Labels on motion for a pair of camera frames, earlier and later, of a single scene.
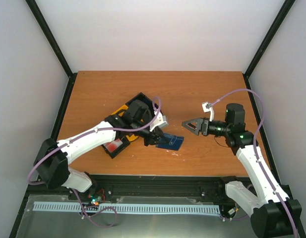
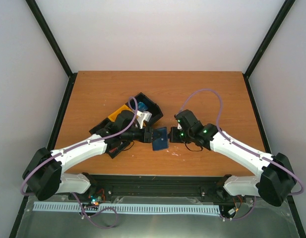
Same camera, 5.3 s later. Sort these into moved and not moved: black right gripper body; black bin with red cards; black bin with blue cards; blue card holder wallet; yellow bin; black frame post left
Moved: blue card holder wallet; black right gripper body
Not moved: black bin with red cards; yellow bin; black bin with blue cards; black frame post left
